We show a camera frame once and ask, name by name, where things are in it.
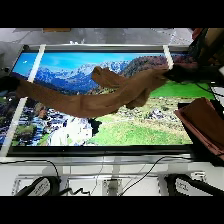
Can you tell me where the silver frame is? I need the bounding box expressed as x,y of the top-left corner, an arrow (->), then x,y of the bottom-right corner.
0,154 -> 224,197

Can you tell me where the brown long-sleeved shirt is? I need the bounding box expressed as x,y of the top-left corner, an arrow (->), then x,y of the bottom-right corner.
14,65 -> 172,120

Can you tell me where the reddish brown garment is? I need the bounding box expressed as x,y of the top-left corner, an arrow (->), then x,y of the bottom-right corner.
174,96 -> 224,158

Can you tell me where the black cable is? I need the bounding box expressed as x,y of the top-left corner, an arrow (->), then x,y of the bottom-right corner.
60,187 -> 92,197
118,155 -> 194,197
0,159 -> 62,183

